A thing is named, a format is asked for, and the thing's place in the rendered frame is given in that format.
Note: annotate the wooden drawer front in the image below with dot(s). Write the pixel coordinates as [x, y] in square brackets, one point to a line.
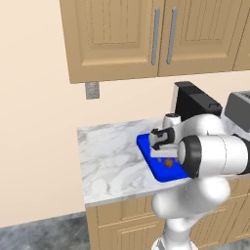
[123, 210]

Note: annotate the black coffee machine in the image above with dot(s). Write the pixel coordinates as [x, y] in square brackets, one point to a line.
[192, 102]

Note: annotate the small brown dessert item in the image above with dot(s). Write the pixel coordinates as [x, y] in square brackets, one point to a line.
[168, 163]

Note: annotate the grey wall socket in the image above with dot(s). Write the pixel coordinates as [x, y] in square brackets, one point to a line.
[92, 90]

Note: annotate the blue rectangular tray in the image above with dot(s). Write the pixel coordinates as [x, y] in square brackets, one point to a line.
[162, 172]

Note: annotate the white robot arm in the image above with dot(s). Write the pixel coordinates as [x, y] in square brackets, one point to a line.
[208, 153]

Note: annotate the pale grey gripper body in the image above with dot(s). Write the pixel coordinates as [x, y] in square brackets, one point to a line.
[163, 153]

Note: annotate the narrow wooden wall cupboard door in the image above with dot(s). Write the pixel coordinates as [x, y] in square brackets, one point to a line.
[244, 42]

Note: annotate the wide wooden wall cupboard door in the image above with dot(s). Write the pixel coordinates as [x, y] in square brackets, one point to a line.
[110, 35]

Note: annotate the wooden base cupboard door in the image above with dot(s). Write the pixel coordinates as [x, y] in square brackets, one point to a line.
[224, 224]
[130, 236]

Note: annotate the grey toaster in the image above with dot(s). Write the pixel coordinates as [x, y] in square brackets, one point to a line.
[239, 112]

